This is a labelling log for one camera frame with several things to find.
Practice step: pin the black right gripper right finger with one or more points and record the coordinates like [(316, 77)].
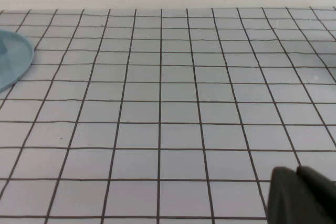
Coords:
[(323, 197)]

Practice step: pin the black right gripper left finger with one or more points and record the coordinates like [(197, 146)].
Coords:
[(286, 197)]

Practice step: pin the blue cup stand white caps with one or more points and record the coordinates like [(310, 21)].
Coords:
[(15, 58)]

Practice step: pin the white grid tablecloth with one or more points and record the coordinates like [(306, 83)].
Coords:
[(168, 108)]

